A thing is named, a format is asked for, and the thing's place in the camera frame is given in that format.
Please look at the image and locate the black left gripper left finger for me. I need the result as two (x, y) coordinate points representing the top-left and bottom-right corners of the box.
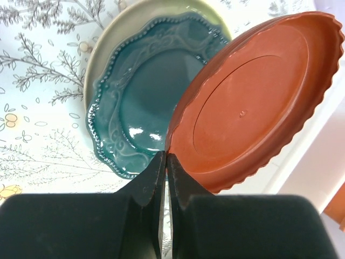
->
(1, 151), (165, 258)

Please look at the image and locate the orange plastic basket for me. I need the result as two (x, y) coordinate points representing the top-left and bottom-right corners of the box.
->
(323, 183), (345, 232)

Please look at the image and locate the cream plate with leaf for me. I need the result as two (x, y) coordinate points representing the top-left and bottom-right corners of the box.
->
(84, 0), (231, 108)

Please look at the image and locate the red round plate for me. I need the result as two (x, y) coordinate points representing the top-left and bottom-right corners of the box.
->
(165, 11), (344, 193)

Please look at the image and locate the teal scalloped plate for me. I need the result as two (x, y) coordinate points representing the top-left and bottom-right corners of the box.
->
(86, 12), (230, 179)

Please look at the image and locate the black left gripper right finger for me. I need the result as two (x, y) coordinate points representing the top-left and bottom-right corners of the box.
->
(167, 154), (337, 258)

